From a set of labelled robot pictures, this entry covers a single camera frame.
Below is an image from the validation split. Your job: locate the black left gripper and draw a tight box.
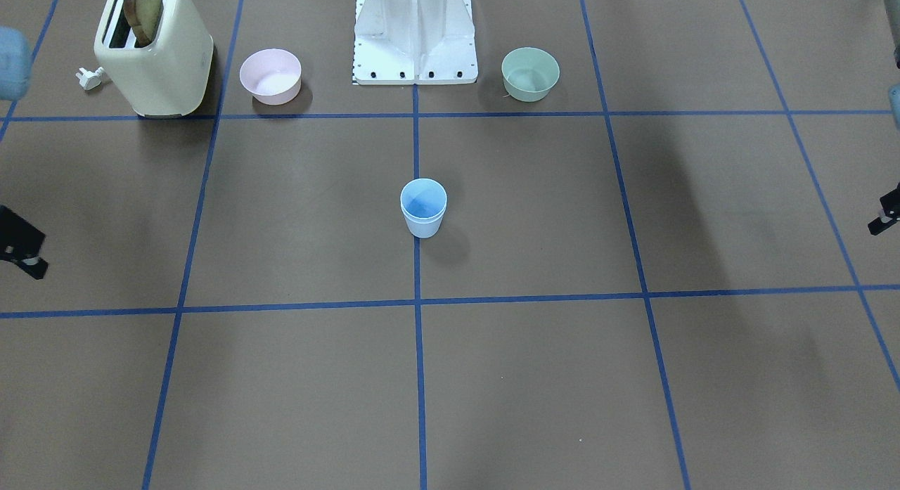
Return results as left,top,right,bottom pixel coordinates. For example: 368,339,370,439
868,183,900,236

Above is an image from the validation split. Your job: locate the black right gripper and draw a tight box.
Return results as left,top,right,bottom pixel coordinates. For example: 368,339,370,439
1,205,49,280

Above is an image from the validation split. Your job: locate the light blue cup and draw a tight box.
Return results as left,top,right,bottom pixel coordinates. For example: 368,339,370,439
403,210,446,239
399,177,448,220

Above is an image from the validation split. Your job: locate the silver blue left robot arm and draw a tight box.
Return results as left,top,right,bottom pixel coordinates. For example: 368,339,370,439
867,0,899,235

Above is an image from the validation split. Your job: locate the white toaster power plug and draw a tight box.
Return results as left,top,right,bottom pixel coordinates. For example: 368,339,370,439
76,67,106,91

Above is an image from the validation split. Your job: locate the cream toaster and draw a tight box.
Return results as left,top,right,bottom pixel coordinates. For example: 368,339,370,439
93,0,214,118

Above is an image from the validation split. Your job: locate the toast slice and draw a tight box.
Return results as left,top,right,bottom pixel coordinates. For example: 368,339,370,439
123,0,163,48

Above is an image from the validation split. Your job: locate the pink bowl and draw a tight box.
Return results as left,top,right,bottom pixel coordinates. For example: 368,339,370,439
239,49,302,105

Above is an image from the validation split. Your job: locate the green bowl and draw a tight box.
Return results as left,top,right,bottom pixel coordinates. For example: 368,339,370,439
501,47,560,103

